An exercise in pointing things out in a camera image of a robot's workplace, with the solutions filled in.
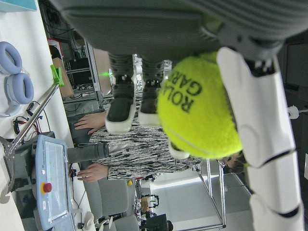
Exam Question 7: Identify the white metal bracket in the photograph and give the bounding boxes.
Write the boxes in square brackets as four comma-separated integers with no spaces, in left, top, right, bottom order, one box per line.
[0,136,16,205]

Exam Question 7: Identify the metal rod with green clip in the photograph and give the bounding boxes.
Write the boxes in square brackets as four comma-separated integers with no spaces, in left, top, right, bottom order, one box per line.
[4,64,65,154]

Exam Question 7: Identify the yellow-green tennis ball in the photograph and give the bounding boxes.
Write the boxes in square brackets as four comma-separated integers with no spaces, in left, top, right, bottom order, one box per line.
[156,51,243,159]

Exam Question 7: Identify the grey office chair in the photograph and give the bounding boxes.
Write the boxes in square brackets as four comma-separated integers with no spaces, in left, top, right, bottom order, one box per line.
[81,178,142,231]

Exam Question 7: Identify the person in patterned sweater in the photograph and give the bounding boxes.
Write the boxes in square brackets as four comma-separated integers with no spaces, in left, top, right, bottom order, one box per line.
[67,95,248,182]

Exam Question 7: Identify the red and black wires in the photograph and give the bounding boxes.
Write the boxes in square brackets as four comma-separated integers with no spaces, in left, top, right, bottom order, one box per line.
[12,101,52,138]

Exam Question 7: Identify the lavender over-ear headphones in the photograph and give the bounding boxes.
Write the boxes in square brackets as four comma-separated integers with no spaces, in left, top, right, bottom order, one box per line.
[0,41,35,117]

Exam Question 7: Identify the grey and white robot hand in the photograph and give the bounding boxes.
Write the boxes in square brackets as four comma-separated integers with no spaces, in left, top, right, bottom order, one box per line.
[49,0,308,231]

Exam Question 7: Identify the teal edged box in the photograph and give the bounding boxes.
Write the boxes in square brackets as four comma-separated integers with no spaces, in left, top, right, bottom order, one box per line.
[0,0,39,13]

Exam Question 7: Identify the metal equipment rack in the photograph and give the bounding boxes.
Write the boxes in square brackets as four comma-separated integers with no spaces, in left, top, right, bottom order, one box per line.
[39,0,114,106]

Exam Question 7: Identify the aluminium frame stand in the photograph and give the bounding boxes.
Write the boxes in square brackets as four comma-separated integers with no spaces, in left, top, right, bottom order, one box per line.
[192,157,253,229]

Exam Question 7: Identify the grey-blue teach pendant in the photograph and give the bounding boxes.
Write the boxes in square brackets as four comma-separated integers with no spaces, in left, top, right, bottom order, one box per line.
[30,134,76,231]

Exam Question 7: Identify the cardboard box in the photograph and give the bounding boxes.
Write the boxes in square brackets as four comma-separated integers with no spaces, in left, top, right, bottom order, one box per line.
[51,57,75,98]

